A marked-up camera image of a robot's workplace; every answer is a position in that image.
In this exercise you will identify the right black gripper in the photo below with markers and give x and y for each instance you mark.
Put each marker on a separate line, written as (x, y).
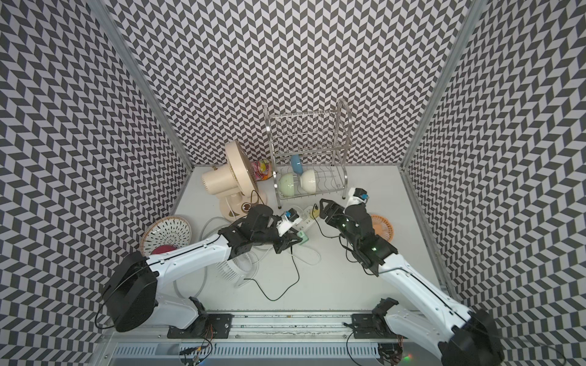
(333, 206)

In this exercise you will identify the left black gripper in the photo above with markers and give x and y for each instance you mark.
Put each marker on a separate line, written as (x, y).
(284, 242)

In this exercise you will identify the green plug adapter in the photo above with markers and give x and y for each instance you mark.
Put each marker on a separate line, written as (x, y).
(302, 237)

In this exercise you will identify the white power strip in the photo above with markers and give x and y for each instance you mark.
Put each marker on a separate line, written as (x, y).
(307, 222)

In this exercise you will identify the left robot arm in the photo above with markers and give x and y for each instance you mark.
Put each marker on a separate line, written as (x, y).
(133, 295)

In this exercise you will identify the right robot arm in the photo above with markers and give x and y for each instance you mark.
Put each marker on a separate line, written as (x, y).
(451, 331)

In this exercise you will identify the orange small fan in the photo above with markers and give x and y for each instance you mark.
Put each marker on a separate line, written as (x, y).
(382, 227)

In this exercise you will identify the white small fan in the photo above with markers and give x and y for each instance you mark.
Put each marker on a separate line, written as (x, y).
(237, 271)

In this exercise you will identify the beige desk fan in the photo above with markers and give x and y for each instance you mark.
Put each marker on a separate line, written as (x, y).
(234, 184)

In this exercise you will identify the white bowl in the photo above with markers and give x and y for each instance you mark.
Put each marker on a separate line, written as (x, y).
(308, 181)

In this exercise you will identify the metal dish rack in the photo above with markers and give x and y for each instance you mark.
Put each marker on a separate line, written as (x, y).
(322, 139)

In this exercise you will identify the blue cup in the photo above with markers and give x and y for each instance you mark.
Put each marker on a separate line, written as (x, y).
(296, 164)

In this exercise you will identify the patterned woven basket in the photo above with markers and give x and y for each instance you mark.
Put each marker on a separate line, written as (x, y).
(174, 231)

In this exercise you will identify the red object in basket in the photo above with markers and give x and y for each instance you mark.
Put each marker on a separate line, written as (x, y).
(163, 249)

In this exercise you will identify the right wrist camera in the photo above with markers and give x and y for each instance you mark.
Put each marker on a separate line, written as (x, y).
(357, 196)

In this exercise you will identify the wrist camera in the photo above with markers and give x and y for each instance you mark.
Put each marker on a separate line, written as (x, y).
(357, 196)
(288, 220)

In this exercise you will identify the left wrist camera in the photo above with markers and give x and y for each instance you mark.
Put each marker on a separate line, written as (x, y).
(288, 220)

